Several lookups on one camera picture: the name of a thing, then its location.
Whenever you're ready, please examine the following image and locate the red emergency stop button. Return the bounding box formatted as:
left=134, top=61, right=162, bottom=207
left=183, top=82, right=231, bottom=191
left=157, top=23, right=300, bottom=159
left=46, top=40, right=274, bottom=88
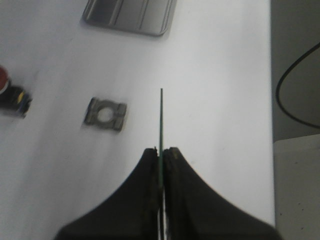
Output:
left=0, top=66, right=32, bottom=118

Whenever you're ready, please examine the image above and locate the silver metal tray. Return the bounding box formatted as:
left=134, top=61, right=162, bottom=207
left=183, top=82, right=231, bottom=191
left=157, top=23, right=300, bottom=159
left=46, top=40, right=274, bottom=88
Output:
left=82, top=0, right=177, bottom=37

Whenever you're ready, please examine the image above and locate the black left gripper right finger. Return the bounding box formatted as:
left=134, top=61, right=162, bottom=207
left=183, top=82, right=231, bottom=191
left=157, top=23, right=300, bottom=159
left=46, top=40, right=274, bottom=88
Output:
left=163, top=147, right=281, bottom=240

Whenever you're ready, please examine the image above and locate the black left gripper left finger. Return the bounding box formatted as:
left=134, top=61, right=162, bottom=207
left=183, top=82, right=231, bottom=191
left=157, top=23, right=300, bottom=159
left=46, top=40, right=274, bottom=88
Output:
left=55, top=148, right=160, bottom=240

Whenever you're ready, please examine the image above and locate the black cable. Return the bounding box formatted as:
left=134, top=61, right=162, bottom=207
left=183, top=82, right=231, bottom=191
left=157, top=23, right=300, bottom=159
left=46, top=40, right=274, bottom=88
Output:
left=275, top=41, right=320, bottom=129

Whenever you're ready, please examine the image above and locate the gray square mounting block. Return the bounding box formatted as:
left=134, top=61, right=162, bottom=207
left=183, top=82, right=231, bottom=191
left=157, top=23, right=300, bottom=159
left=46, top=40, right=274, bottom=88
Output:
left=83, top=97, right=127, bottom=132

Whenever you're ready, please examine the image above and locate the green circuit board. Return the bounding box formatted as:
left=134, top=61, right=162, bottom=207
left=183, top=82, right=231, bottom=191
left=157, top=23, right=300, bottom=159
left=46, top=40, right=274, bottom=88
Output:
left=158, top=88, right=166, bottom=240

